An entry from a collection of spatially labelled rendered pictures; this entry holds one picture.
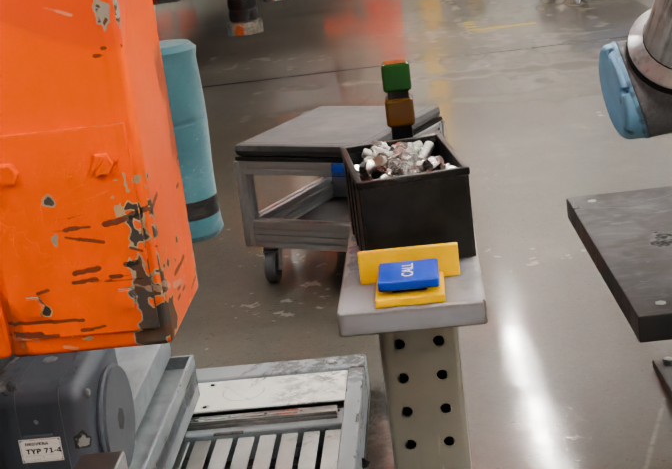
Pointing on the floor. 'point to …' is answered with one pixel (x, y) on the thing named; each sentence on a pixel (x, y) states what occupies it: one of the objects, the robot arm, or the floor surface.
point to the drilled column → (425, 399)
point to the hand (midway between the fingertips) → (594, 0)
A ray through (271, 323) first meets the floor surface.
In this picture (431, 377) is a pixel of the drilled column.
